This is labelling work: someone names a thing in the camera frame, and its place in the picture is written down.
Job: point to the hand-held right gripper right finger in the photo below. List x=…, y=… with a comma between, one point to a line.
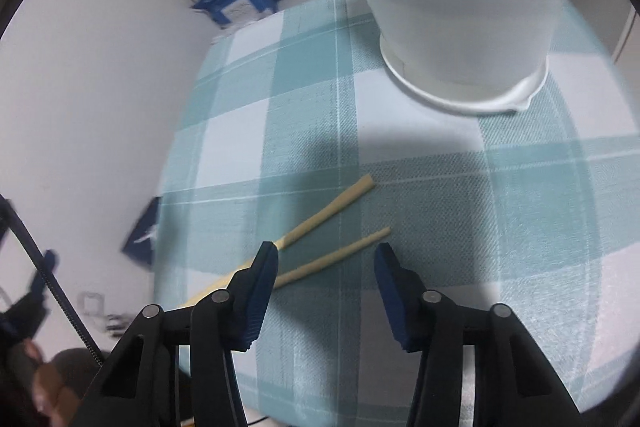
x=395, y=297

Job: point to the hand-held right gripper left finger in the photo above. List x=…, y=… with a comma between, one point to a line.
x=260, y=297

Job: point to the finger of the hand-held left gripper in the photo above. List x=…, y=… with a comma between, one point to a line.
x=45, y=262

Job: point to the wooden chopstick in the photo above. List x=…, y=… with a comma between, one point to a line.
x=325, y=209
x=340, y=252

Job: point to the white oval utensil holder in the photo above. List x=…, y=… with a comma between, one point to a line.
x=450, y=32

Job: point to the person's left hand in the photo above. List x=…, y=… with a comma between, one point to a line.
x=37, y=374

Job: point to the navy shoe box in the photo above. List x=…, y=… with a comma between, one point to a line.
x=142, y=234

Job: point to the teal checked tablecloth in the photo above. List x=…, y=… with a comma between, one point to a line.
x=500, y=232

